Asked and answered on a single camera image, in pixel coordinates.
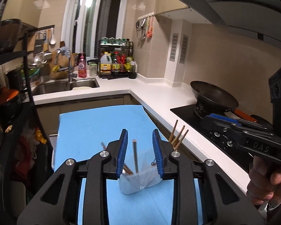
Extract wooden chopstick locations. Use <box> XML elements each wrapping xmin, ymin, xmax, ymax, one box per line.
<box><xmin>173</xmin><ymin>130</ymin><xmax>189</xmax><ymax>151</ymax></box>
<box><xmin>168</xmin><ymin>120</ymin><xmax>178</xmax><ymax>143</ymax></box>
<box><xmin>171</xmin><ymin>126</ymin><xmax>185</xmax><ymax>147</ymax></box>
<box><xmin>100</xmin><ymin>142</ymin><xmax>134</xmax><ymax>175</ymax></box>
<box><xmin>132</xmin><ymin>139</ymin><xmax>138</xmax><ymax>173</ymax></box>

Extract hanging kitchen tools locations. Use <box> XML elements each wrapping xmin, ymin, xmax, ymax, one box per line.
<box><xmin>135</xmin><ymin>12</ymin><xmax>155</xmax><ymax>40</ymax></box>

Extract person right hand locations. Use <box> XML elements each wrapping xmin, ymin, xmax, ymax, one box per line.
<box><xmin>246</xmin><ymin>156</ymin><xmax>281</xmax><ymax>207</ymax></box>

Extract black gas stove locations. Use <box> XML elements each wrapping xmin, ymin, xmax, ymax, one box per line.
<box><xmin>171</xmin><ymin>104</ymin><xmax>253</xmax><ymax>173</ymax></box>

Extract clear plastic utensil holder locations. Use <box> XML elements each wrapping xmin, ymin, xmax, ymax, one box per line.
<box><xmin>119</xmin><ymin>149</ymin><xmax>162</xmax><ymax>195</ymax></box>

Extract chrome sink faucet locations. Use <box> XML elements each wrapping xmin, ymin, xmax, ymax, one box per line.
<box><xmin>50</xmin><ymin>47</ymin><xmax>78</xmax><ymax>82</ymax></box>

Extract pink dish soap bottle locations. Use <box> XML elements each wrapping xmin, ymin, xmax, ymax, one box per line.
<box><xmin>78</xmin><ymin>53</ymin><xmax>87</xmax><ymax>78</ymax></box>

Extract steel sink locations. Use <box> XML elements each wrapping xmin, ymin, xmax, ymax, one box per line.
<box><xmin>32</xmin><ymin>78</ymin><xmax>99</xmax><ymax>96</ymax></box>

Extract yellow oil bottle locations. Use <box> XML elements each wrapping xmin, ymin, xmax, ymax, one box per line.
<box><xmin>100</xmin><ymin>52</ymin><xmax>112</xmax><ymax>75</ymax></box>

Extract black spice rack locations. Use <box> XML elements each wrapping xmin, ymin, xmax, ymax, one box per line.
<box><xmin>98</xmin><ymin>37</ymin><xmax>133</xmax><ymax>79</ymax></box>

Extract orange lidded pot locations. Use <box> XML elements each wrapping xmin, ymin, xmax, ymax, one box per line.
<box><xmin>0</xmin><ymin>87</ymin><xmax>20</xmax><ymax>105</ymax></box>

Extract white hanging ladle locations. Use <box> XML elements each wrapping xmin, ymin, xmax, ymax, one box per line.
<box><xmin>50</xmin><ymin>27</ymin><xmax>56</xmax><ymax>46</ymax></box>

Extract black shelving rack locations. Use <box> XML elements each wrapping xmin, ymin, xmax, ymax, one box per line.
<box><xmin>0</xmin><ymin>22</ymin><xmax>56</xmax><ymax>216</ymax></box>

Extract black wok red handle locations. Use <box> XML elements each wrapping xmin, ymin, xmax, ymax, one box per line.
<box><xmin>190</xmin><ymin>81</ymin><xmax>257</xmax><ymax>123</ymax></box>

